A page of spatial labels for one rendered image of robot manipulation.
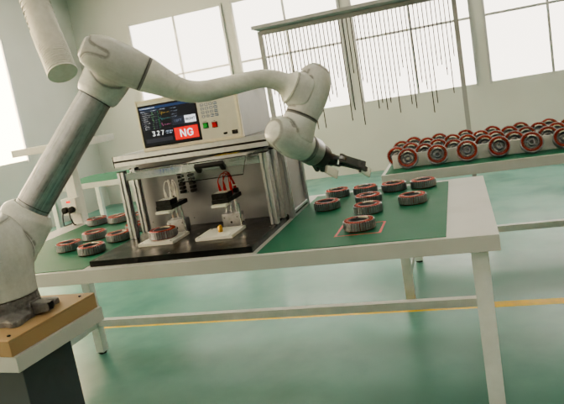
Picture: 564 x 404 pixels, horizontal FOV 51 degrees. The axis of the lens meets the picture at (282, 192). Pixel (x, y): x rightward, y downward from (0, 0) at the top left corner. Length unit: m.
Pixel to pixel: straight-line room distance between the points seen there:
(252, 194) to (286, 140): 0.76
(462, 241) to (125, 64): 1.08
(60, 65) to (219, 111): 1.31
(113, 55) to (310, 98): 0.57
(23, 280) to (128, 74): 0.61
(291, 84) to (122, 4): 8.13
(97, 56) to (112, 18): 8.19
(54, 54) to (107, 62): 1.78
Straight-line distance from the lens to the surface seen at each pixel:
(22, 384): 1.71
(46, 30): 3.55
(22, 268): 1.69
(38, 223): 1.85
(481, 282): 1.91
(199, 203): 2.55
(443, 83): 8.43
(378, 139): 8.54
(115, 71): 1.69
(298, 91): 1.77
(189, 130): 2.39
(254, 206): 2.47
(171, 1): 9.42
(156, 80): 1.69
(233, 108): 2.31
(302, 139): 1.77
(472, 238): 1.84
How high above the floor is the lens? 1.23
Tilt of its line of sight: 9 degrees down
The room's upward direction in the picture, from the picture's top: 10 degrees counter-clockwise
